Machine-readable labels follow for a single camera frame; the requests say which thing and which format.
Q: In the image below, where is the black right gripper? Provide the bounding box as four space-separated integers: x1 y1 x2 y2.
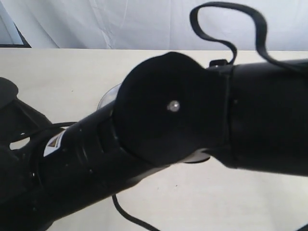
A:
0 125 61 231

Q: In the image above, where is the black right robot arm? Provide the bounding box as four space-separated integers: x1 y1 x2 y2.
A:
0 52 308 231

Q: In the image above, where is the round stainless steel plate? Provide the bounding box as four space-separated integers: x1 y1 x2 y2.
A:
97 84 121 110

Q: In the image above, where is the white backdrop sheet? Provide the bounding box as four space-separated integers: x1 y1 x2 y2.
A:
0 0 308 51

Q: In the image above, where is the black frame at backdrop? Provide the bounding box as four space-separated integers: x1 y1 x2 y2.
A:
0 4 32 49

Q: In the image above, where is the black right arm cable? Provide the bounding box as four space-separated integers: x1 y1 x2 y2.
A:
189 1 308 73

